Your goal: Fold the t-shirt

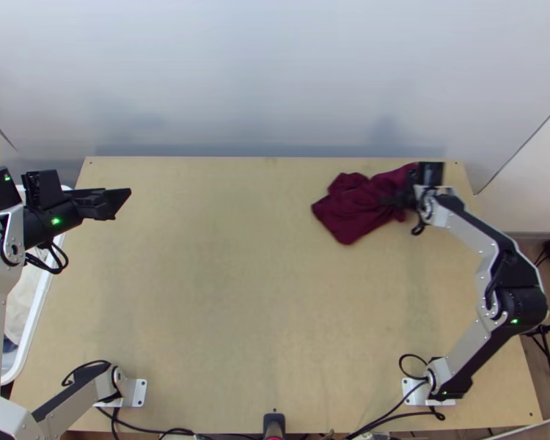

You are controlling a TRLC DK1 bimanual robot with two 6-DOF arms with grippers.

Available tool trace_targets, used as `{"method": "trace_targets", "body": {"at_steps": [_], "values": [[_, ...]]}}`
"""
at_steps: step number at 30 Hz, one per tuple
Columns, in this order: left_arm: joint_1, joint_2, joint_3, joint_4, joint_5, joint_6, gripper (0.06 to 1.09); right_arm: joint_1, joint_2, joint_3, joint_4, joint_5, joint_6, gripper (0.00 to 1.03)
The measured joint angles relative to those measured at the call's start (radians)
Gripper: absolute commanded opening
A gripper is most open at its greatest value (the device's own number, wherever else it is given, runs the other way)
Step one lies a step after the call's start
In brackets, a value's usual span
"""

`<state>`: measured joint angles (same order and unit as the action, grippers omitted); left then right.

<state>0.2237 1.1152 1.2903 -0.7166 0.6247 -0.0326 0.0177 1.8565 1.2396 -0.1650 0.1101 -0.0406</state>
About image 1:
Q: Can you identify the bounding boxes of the white laundry basket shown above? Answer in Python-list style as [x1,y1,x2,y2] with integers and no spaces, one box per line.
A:
[0,183,76,387]

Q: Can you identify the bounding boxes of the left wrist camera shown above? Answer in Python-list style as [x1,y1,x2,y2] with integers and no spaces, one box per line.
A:
[21,169,66,210]

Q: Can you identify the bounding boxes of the heap of clothes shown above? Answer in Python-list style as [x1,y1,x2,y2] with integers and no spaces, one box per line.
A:
[1,268,41,355]

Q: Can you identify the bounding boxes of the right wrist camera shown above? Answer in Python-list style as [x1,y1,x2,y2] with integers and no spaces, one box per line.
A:
[416,161,446,187]

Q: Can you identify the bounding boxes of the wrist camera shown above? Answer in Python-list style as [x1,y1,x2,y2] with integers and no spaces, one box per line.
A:
[21,169,66,210]
[416,161,446,187]

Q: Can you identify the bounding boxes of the maroon t-shirt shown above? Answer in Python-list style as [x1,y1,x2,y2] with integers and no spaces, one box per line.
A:
[311,163,421,246]

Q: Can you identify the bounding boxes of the black tripod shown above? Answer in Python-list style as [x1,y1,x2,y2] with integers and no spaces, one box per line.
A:
[522,320,550,380]

